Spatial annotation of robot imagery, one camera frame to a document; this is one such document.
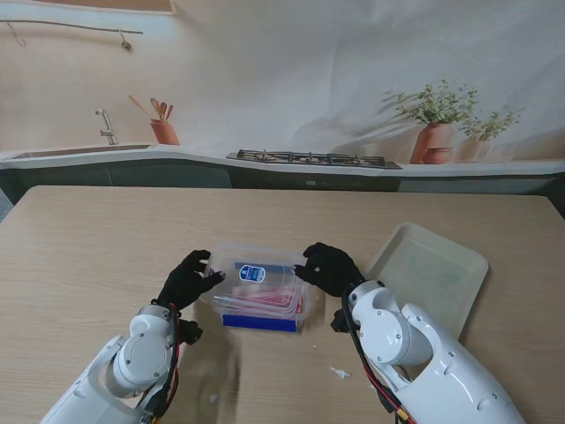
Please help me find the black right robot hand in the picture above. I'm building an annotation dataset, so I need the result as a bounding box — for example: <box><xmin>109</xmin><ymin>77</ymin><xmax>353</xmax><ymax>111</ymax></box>
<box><xmin>293</xmin><ymin>241</ymin><xmax>366</xmax><ymax>298</ymax></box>

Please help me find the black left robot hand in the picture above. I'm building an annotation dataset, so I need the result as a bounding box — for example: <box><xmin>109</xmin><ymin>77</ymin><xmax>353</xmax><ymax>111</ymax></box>
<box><xmin>152</xmin><ymin>249</ymin><xmax>227</xmax><ymax>317</ymax></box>

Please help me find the clear lid with blue label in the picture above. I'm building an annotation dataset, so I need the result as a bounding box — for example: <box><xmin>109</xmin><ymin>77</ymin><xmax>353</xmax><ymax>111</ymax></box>
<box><xmin>200</xmin><ymin>240</ymin><xmax>313</xmax><ymax>319</ymax></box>

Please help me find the clear plastic food container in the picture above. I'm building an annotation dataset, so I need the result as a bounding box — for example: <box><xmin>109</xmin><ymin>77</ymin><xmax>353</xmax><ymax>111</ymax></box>
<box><xmin>211</xmin><ymin>282</ymin><xmax>317</xmax><ymax>333</ymax></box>

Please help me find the beige plastic tray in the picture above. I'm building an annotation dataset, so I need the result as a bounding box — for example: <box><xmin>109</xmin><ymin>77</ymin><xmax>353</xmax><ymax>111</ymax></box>
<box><xmin>364</xmin><ymin>222</ymin><xmax>490</xmax><ymax>341</ymax></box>

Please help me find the printed kitchen backdrop cloth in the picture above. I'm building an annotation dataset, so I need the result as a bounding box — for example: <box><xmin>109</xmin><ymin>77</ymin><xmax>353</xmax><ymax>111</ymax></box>
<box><xmin>0</xmin><ymin>0</ymin><xmax>565</xmax><ymax>222</ymax></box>

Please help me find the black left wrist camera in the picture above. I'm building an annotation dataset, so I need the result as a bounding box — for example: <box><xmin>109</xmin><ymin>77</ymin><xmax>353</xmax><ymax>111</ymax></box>
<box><xmin>178</xmin><ymin>318</ymin><xmax>204</xmax><ymax>345</ymax></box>

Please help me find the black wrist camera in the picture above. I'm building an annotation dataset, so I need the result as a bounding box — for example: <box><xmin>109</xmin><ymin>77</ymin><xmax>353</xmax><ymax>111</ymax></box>
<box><xmin>330</xmin><ymin>308</ymin><xmax>354</xmax><ymax>335</ymax></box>
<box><xmin>178</xmin><ymin>318</ymin><xmax>204</xmax><ymax>345</ymax></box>

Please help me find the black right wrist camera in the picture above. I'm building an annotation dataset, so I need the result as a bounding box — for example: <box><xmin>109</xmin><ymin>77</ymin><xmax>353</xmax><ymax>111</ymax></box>
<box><xmin>330</xmin><ymin>308</ymin><xmax>354</xmax><ymax>335</ymax></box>

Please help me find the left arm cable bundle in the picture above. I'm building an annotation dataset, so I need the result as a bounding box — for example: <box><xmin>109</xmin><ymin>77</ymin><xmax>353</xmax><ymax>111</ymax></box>
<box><xmin>140</xmin><ymin>304</ymin><xmax>185</xmax><ymax>424</ymax></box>

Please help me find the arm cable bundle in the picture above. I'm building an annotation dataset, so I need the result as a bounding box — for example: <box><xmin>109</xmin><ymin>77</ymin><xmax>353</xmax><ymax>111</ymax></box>
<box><xmin>342</xmin><ymin>304</ymin><xmax>418</xmax><ymax>424</ymax></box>
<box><xmin>140</xmin><ymin>304</ymin><xmax>185</xmax><ymax>424</ymax></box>

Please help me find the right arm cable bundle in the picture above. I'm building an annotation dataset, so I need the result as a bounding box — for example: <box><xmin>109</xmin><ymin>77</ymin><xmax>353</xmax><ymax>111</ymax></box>
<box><xmin>342</xmin><ymin>304</ymin><xmax>418</xmax><ymax>424</ymax></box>

